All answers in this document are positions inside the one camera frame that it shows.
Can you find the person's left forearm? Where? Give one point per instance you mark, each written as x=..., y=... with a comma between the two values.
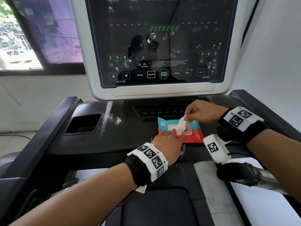
x=89, y=200

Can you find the black treadmill belt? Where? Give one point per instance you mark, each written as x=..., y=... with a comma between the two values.
x=160, y=204

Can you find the white marker camera block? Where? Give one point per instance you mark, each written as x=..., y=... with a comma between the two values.
x=215, y=148

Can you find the grey treadmill display console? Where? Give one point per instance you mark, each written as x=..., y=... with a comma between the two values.
x=160, y=44

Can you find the white marker left wrist band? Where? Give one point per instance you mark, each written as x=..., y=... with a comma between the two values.
x=150, y=157

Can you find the black treadmill button panel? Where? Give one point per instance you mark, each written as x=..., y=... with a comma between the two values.
x=160, y=112

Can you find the person's right forearm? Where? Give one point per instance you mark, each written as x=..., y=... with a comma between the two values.
x=275, y=155

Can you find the red blue wet wipes packet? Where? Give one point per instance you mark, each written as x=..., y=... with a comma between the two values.
x=192, y=132

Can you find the black treadmill console deck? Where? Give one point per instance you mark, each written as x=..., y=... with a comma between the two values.
x=94, y=138

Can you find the person's left thumb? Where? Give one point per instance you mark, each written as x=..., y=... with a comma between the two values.
x=181, y=138

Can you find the grey treadmill side rail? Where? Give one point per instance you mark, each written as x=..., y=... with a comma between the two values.
x=216, y=197

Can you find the white marker wrist band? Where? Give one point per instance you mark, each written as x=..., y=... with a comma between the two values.
x=150, y=157
x=242, y=117

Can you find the person's left hand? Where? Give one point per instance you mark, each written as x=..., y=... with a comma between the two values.
x=167, y=148

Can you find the white wet wipe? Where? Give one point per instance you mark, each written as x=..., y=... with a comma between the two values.
x=181, y=124

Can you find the black framed window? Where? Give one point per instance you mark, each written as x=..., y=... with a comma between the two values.
x=35, y=32

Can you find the white marker right wrist band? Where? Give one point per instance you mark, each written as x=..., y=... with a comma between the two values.
x=242, y=117

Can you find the person's right thumb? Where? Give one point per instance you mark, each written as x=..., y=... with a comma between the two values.
x=193, y=118

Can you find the person's right hand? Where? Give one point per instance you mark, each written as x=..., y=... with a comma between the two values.
x=207, y=111

